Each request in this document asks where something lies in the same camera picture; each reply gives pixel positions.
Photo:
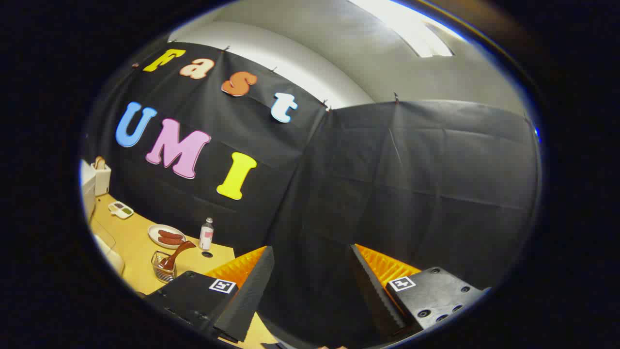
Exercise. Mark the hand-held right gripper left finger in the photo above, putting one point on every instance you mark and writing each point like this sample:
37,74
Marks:
252,291

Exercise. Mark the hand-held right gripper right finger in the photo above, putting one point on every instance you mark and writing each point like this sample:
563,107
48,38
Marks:
373,291

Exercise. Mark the brown wooden spoon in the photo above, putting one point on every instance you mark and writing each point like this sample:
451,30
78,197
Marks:
180,250

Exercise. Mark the clear bottle pink label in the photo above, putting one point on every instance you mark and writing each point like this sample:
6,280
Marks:
206,235

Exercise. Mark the red sausage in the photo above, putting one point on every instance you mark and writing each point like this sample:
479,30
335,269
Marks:
169,234
172,241

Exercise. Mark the black backdrop cloth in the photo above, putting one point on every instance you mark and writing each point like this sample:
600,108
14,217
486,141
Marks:
387,184

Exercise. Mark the round white plate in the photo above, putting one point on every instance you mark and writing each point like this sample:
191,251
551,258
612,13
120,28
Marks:
154,233

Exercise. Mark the white rectangular tray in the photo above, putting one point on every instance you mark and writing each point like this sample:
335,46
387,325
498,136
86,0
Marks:
118,266

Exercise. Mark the white sectioned grain dish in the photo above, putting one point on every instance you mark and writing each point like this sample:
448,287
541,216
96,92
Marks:
121,210

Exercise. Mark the white toaster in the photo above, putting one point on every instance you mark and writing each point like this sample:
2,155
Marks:
103,182

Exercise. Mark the toasted bread slice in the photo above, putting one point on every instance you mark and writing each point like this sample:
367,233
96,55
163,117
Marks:
100,162

